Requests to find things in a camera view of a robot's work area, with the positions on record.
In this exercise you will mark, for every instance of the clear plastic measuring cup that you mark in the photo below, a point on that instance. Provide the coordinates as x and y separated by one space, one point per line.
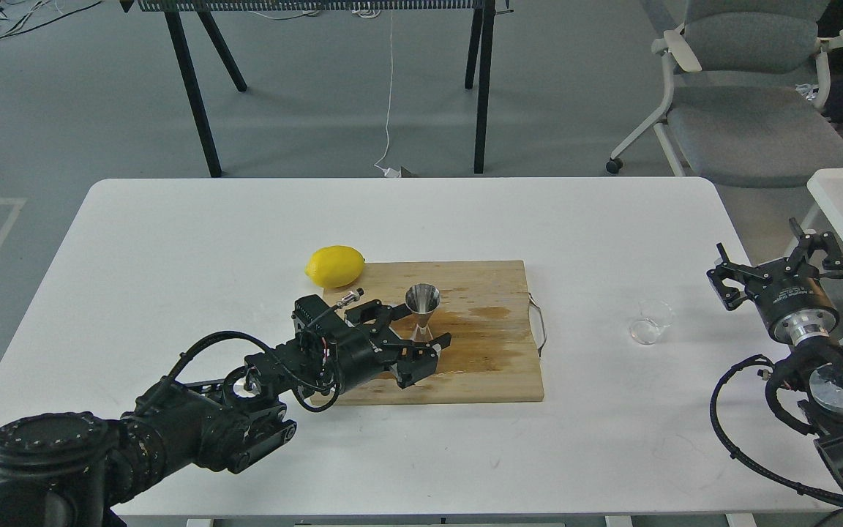
653 319

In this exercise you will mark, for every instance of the black metal frame table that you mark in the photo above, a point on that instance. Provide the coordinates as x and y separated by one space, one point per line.
342 63

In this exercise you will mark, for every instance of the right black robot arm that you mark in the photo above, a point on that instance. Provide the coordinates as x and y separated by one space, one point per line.
805 389

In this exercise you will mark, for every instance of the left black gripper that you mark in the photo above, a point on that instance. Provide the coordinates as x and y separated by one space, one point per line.
366 346

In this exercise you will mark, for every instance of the grey office chair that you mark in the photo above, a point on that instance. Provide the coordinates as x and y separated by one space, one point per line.
755 137

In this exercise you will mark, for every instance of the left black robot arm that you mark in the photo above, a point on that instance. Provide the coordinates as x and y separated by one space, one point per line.
218 408

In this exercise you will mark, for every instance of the yellow lemon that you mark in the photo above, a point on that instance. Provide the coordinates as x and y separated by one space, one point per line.
335 266

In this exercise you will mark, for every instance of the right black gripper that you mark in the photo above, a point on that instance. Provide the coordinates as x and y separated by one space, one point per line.
788 296

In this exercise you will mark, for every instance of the steel double jigger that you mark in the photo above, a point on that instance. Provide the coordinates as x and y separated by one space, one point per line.
422 299

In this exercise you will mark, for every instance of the wooden cutting board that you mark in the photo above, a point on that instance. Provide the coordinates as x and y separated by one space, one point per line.
493 356

